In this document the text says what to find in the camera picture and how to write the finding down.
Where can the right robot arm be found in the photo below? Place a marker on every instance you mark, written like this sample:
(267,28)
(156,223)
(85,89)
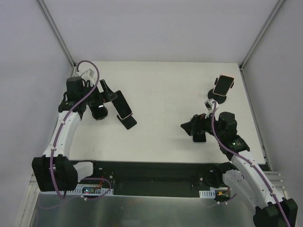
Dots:
(241,173)

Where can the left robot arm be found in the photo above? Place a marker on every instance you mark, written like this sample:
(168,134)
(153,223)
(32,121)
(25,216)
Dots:
(53,170)

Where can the black phone on round stand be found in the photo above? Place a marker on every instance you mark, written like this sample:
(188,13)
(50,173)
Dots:
(100,108)

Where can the black round-base phone mount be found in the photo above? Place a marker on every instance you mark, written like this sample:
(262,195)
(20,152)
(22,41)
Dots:
(219,99)

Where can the left white cable duct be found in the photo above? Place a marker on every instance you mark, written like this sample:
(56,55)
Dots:
(90,191)

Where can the white cable duct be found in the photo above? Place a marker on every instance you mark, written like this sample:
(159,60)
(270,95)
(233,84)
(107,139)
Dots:
(210,194)
(90,191)

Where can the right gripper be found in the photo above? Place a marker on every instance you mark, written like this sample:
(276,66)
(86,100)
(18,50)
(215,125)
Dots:
(195,124)

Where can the right white cable duct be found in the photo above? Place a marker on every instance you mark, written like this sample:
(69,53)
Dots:
(210,194)

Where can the clear-cased phone on table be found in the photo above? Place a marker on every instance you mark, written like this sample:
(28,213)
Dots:
(196,138)

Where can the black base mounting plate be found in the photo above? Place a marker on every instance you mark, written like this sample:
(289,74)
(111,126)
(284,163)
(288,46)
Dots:
(183,180)

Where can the pink-cased phone on mount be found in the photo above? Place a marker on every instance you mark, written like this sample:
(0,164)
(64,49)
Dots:
(222,85)

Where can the aluminium frame post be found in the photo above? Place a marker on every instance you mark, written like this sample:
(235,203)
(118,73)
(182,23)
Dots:
(265,27)
(57,34)

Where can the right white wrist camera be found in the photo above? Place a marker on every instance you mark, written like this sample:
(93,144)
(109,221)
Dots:
(211,106)

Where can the right aluminium frame post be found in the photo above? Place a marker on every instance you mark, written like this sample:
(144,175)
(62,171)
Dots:
(265,27)

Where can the white-cased phone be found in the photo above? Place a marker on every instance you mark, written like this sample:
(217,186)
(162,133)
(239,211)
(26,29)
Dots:
(122,107)

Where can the black flat phone stand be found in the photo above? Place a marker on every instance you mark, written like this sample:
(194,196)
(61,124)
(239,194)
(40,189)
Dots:
(128,122)

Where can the left aluminium frame post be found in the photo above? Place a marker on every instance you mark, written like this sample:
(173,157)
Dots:
(57,34)

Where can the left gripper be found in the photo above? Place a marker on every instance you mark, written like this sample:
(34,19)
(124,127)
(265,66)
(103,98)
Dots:
(104,92)

